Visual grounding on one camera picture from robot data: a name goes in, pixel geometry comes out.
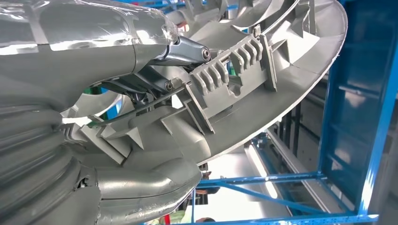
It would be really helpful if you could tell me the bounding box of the blue steel shelf rack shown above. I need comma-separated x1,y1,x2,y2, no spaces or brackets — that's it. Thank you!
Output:
118,0,398,225

